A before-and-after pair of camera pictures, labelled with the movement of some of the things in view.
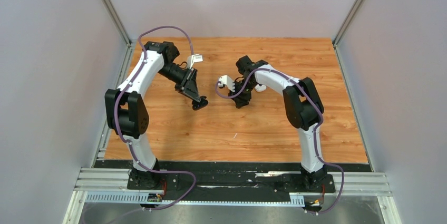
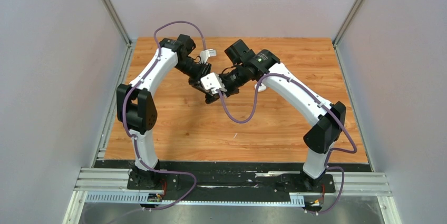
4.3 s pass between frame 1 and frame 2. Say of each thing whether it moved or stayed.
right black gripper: moved
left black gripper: moved
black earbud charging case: moved
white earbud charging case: stayed
